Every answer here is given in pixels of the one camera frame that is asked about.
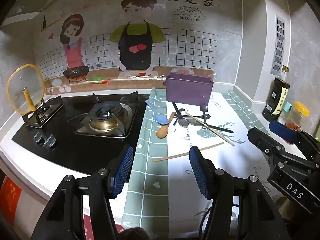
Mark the small steel stove burner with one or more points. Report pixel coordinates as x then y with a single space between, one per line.
42 111

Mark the white spoon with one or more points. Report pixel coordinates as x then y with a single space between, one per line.
172 128

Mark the red paper sticker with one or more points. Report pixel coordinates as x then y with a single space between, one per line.
8 200

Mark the blue plastic spoon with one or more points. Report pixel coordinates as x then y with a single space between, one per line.
161 119

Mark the purple utensil holder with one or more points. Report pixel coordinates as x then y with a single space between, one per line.
188 91

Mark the clear plastic bowl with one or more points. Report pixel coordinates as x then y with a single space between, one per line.
182 70

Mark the yellow-lidded glass jar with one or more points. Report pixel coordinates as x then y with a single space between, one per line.
297 116

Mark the dark soy sauce bottle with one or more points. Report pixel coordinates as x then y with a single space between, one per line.
276 95

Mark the yellow-rimmed glass pot lid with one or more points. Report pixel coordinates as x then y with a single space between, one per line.
25 85

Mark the cartoon wall poster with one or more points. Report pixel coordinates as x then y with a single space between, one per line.
175 45

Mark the wooden spoon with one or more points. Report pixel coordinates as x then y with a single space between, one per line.
162 131

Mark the grey wall vent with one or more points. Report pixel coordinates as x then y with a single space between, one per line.
278 45

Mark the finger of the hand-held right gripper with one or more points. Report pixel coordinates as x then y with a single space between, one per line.
282 131
265 141

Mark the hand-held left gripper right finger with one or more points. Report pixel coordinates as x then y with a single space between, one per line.
199 173

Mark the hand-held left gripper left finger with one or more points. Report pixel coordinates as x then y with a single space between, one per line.
123 171

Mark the large steel stove burner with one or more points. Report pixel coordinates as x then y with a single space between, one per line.
107 117

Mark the black gas stove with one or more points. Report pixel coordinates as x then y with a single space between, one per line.
75 150

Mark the grey stove knob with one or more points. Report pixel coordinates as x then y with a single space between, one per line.
50 140
38 137

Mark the wooden chopstick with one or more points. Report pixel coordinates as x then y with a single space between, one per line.
215 131
185 154

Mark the green checkered table mat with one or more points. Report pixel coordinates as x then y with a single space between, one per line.
147 180

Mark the teal small container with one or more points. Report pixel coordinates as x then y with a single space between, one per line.
287 107

